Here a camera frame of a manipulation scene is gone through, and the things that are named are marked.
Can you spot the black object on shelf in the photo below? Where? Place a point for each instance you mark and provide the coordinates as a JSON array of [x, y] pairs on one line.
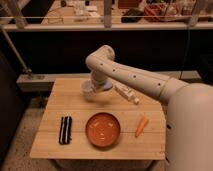
[[131, 16]]

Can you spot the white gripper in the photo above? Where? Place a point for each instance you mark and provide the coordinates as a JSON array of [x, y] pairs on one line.
[[98, 87]]

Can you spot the orange plate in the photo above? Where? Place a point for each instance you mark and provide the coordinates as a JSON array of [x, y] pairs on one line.
[[102, 130]]

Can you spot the orange toy carrot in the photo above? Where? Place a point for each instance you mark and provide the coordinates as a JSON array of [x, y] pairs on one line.
[[142, 124]]

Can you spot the white ceramic cup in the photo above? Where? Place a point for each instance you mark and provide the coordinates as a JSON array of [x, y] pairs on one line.
[[88, 90]]

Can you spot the metal railing frame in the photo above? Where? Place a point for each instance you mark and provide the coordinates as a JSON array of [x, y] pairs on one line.
[[54, 36]]

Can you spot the red object on shelf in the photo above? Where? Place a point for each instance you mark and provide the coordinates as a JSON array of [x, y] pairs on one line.
[[157, 13]]

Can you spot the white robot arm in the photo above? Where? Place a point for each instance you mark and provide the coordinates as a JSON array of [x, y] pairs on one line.
[[189, 117]]

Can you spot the black and white striped sponge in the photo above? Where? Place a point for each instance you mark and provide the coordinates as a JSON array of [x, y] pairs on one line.
[[65, 130]]

